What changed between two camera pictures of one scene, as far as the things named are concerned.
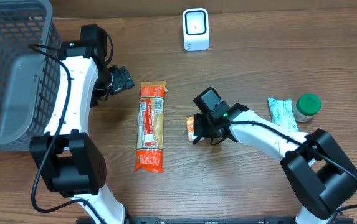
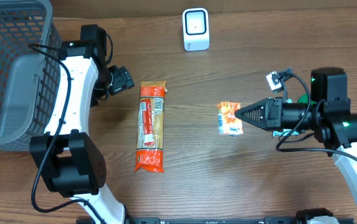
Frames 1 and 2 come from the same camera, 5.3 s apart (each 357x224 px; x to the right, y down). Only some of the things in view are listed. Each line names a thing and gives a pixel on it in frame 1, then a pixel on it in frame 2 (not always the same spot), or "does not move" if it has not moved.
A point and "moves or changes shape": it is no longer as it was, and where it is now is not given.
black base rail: (266, 220) does not move
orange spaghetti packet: (150, 126) does not move
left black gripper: (123, 82) does not move
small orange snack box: (190, 128) moves or changes shape
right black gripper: (197, 131) -> (270, 112)
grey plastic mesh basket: (20, 56) does not move
